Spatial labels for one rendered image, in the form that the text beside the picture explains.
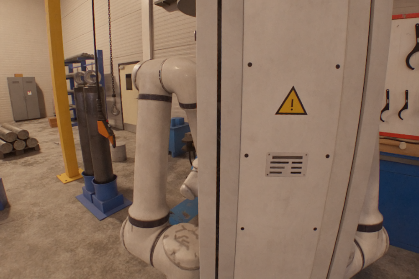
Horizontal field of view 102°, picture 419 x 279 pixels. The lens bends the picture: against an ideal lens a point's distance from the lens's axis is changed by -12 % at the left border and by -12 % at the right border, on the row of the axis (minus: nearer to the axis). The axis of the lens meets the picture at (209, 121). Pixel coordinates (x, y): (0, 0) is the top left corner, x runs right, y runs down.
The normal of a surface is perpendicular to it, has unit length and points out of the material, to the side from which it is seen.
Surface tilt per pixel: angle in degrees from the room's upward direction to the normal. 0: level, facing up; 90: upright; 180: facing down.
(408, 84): 90
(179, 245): 9
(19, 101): 90
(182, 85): 100
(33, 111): 90
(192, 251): 13
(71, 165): 90
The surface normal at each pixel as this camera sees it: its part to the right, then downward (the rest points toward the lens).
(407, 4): -0.58, 0.16
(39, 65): 0.81, 0.11
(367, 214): -0.26, -0.20
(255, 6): -0.07, 0.19
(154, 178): 0.47, 0.07
